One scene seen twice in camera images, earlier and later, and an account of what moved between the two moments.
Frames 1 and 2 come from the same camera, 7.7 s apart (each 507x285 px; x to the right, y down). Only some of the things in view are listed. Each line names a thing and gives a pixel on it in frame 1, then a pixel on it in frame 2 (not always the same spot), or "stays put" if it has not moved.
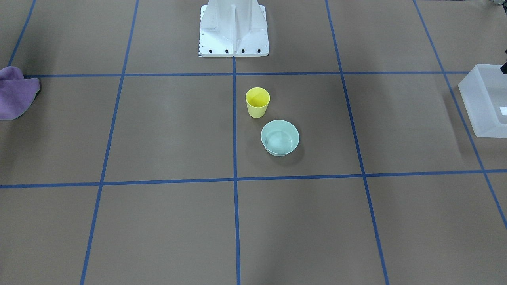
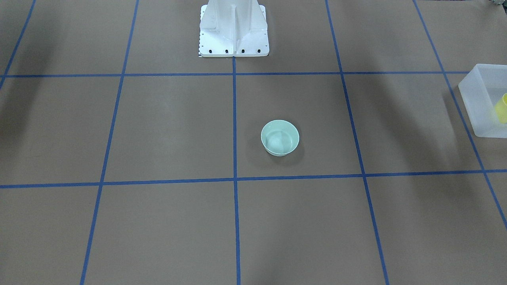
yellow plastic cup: x=257 y=99 → x=500 y=107
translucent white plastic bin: x=483 y=92 stays put
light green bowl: x=279 y=137 stays put
